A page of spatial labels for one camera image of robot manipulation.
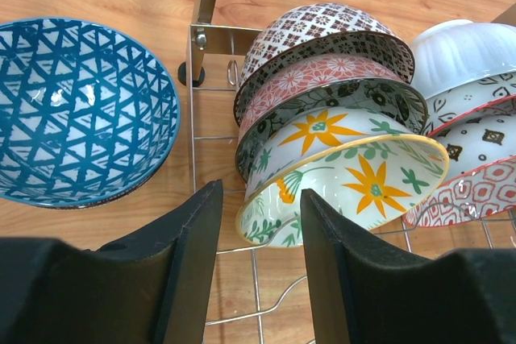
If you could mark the striped line pattern bowl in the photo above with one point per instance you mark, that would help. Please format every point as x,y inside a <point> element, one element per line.
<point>99,202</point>

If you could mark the red geometric pattern bowl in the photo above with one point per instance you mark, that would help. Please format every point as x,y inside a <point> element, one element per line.
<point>493,95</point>

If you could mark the plain white bowl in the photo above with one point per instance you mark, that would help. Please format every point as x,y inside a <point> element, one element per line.
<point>460,51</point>

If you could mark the brown diamond pattern bowl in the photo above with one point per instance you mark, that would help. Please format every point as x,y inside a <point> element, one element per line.
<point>316,29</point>

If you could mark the silver wire dish rack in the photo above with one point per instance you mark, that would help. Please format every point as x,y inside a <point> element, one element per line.
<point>261,296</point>

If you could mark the blue triangle pattern bowl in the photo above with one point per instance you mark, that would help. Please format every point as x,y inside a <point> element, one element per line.
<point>86,112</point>

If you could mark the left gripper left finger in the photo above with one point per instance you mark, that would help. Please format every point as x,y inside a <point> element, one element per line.
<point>149,286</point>

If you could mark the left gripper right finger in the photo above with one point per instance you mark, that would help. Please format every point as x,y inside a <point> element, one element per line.
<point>366,290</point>

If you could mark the yellow rim leaf bowl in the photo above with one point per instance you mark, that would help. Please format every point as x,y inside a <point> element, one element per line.
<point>367,166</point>

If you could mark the black leaf coral bowl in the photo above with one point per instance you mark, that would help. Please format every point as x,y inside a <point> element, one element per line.
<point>327,80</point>

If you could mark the red ikat pattern bowl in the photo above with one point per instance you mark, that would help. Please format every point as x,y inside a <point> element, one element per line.
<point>481,176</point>

